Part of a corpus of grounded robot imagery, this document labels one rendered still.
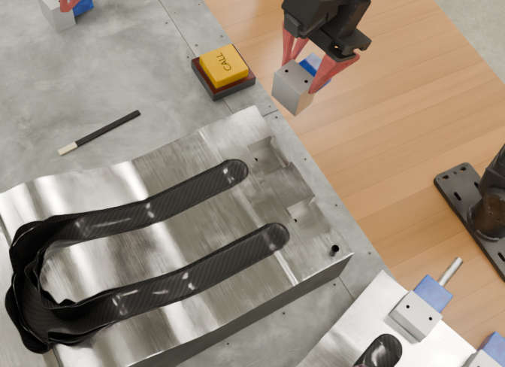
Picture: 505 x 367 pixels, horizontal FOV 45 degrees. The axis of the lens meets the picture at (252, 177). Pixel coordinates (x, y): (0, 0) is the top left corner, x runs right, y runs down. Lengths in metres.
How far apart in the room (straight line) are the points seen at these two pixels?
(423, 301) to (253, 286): 0.22
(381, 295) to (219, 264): 0.22
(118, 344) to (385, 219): 0.44
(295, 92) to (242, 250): 0.22
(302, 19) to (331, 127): 0.32
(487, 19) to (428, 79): 1.38
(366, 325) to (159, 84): 0.50
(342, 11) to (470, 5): 1.75
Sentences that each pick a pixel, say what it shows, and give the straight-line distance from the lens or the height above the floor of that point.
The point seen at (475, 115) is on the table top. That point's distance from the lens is 1.10.
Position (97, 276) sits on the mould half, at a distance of 0.73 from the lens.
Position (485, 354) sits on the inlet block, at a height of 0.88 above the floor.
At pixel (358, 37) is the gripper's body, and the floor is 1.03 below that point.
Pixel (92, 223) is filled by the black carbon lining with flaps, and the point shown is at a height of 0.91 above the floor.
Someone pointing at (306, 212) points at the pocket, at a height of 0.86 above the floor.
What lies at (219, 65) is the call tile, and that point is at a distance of 0.99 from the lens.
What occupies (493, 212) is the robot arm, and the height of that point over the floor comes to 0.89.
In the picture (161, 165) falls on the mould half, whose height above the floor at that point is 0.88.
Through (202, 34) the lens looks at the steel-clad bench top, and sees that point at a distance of 1.08.
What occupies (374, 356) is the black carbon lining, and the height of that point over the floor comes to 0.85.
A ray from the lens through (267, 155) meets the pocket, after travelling 0.88.
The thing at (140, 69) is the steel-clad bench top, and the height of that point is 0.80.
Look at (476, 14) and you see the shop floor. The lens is 2.47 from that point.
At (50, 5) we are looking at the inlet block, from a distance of 1.07.
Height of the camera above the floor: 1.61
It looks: 61 degrees down
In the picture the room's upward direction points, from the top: 10 degrees clockwise
